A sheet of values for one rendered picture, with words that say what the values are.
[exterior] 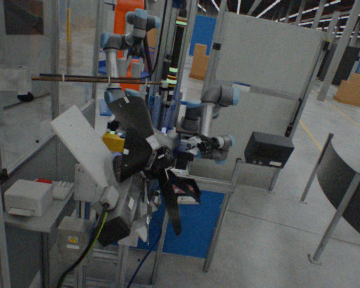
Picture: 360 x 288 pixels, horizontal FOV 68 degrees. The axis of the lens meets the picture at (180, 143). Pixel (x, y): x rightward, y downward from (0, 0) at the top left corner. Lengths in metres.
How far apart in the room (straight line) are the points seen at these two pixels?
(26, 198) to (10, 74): 0.62
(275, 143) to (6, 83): 1.43
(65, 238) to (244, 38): 2.51
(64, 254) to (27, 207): 0.29
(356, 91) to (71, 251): 12.97
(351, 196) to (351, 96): 11.06
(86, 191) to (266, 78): 2.42
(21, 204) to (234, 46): 2.46
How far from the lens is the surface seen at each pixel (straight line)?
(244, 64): 3.13
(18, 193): 1.45
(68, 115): 1.29
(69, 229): 1.41
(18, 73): 1.02
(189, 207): 2.01
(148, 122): 1.33
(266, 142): 1.75
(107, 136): 1.76
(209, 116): 1.71
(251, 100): 3.23
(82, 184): 1.34
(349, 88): 13.48
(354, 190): 2.66
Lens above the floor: 1.80
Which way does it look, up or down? 24 degrees down
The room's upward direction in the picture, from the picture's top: 11 degrees clockwise
